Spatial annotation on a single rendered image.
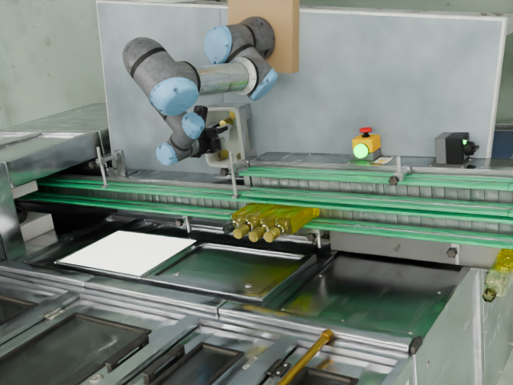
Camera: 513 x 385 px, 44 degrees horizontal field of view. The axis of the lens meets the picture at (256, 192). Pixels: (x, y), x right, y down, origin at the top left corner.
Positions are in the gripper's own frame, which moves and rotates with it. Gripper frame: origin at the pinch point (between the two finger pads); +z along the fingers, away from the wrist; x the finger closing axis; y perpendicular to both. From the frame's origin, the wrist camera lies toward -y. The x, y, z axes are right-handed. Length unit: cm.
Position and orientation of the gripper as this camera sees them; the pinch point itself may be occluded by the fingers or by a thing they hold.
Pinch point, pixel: (224, 124)
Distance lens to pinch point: 237.1
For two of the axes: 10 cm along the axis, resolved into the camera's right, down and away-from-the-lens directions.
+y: 1.2, 9.5, 3.0
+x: 8.4, 0.6, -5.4
